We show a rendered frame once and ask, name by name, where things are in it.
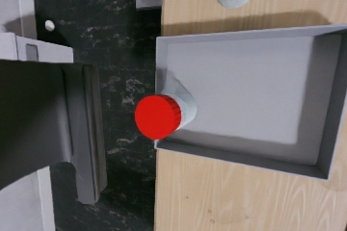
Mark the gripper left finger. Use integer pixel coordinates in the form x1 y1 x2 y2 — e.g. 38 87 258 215
0 59 107 204

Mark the grey tray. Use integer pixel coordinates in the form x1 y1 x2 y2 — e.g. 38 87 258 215
154 23 347 182

